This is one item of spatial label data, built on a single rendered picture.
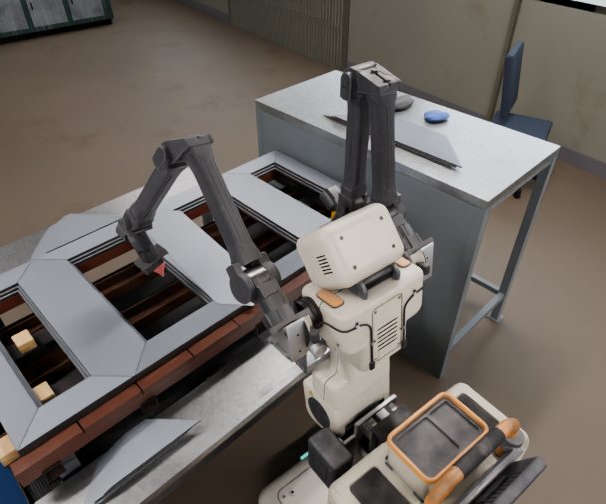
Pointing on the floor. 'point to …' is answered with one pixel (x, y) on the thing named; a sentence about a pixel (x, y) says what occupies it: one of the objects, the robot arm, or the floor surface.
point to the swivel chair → (539, 128)
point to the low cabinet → (36, 17)
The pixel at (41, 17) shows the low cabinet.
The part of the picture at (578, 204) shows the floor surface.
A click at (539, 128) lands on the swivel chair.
